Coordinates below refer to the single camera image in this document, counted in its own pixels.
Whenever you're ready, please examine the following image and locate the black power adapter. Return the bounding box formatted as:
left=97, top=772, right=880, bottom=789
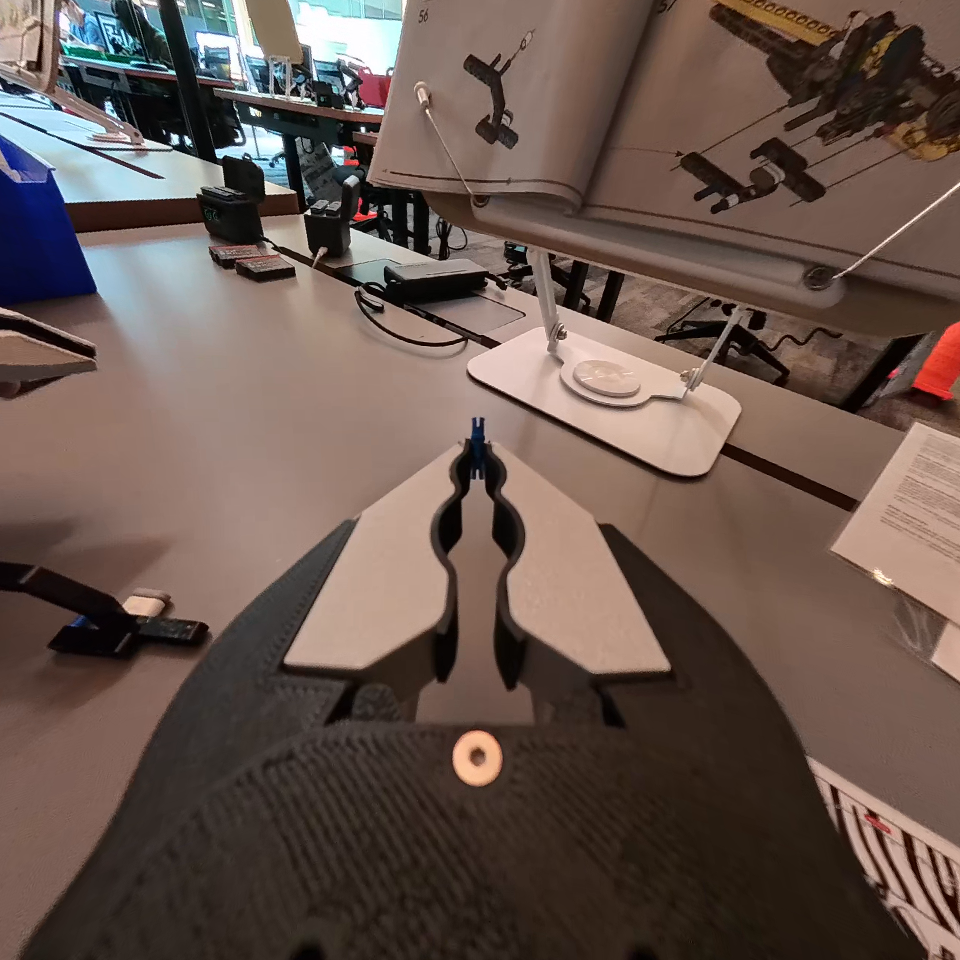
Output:
left=384, top=258, right=489, bottom=305

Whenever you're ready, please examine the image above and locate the black office chair base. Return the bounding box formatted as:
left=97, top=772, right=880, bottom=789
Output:
left=660, top=296, right=789, bottom=387

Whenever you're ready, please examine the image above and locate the grey desk cable cover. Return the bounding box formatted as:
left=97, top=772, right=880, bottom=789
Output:
left=330, top=257, right=526, bottom=336

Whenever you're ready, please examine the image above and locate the lego instruction booklet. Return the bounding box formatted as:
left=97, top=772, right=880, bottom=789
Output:
left=367, top=0, right=960, bottom=267

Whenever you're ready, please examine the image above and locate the black charging case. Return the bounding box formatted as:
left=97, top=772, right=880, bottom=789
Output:
left=197, top=155, right=266, bottom=245
left=303, top=174, right=363, bottom=258

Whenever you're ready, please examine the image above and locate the black angled lego piece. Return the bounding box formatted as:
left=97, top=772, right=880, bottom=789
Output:
left=0, top=561, right=211, bottom=661

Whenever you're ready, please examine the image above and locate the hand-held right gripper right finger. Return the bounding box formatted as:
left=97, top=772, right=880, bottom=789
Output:
left=486, top=441, right=672, bottom=712

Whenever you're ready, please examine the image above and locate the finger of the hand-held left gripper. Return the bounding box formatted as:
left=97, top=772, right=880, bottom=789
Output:
left=0, top=306, right=99, bottom=385

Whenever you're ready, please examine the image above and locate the black cable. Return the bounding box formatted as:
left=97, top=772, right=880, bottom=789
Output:
left=354, top=279, right=504, bottom=351

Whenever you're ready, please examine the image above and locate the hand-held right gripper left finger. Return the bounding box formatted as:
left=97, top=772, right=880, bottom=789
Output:
left=282, top=441, right=462, bottom=710

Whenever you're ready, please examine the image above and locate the black white patterned sheet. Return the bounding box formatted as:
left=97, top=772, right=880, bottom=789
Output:
left=810, top=757, right=960, bottom=960

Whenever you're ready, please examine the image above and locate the white book stand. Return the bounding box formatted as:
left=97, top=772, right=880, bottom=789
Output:
left=414, top=81, right=960, bottom=479
left=0, top=0, right=170, bottom=155

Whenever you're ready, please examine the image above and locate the paper sheet in plastic sleeve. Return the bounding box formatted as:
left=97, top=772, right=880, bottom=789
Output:
left=828, top=421, right=960, bottom=676

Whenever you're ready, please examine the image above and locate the orange traffic cone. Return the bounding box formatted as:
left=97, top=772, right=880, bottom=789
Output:
left=911, top=322, right=960, bottom=406

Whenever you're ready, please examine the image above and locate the blue plastic bin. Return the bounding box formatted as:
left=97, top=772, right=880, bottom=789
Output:
left=0, top=133, right=99, bottom=309

